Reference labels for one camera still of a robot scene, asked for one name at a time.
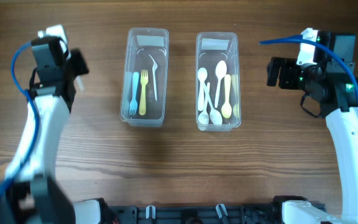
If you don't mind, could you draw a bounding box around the clear container, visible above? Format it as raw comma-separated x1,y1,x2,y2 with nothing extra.
120,27,169,128
196,32,242,131

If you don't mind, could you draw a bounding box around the yellow plastic fork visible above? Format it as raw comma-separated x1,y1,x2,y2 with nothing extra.
139,70,149,116

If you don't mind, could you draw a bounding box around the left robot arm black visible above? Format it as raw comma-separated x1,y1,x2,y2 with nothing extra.
0,49,109,223

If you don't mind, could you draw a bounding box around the white spoon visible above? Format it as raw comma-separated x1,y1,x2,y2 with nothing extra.
197,67,208,111
214,60,227,108
203,83,223,125
198,95,209,124

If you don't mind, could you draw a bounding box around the white fork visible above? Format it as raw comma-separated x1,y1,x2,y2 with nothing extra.
149,55,158,101
75,76,85,91
129,72,139,116

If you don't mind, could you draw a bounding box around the yellow plastic spoon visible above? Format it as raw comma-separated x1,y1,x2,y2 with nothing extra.
221,74,232,119

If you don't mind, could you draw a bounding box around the clear container, left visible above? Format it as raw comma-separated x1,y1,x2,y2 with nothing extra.
120,27,169,128

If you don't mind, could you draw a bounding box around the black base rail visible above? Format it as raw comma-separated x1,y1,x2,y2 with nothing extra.
104,202,326,224

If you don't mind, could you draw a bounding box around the clear container, right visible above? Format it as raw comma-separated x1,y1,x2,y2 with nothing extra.
196,32,242,131

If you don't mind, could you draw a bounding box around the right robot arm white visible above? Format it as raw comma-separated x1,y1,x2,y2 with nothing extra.
267,57,358,223

